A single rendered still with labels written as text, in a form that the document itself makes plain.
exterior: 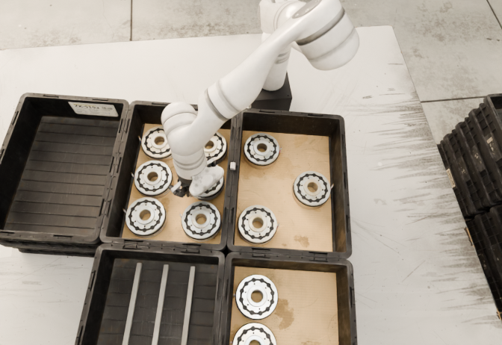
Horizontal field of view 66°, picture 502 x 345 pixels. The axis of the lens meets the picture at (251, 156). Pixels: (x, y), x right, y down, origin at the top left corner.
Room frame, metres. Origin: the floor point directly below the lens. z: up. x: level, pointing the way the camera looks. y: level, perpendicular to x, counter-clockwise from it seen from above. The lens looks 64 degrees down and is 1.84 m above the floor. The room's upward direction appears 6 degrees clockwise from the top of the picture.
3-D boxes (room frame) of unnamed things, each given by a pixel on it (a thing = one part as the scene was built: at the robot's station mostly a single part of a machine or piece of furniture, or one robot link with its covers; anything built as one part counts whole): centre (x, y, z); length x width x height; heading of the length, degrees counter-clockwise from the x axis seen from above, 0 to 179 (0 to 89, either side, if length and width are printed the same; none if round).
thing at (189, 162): (0.37, 0.14, 1.14); 0.09 x 0.07 x 0.15; 26
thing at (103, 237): (0.38, 0.19, 0.92); 0.40 x 0.30 x 0.02; 2
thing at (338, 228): (0.39, -0.11, 0.87); 0.40 x 0.30 x 0.11; 2
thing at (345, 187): (0.39, -0.11, 0.92); 0.40 x 0.30 x 0.02; 2
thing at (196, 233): (0.27, 0.11, 0.86); 0.10 x 0.10 x 0.01
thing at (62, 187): (0.37, 0.49, 0.87); 0.40 x 0.30 x 0.11; 2
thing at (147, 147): (0.49, 0.26, 0.86); 0.10 x 0.10 x 0.01
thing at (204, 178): (0.35, 0.12, 1.04); 0.11 x 0.09 x 0.06; 47
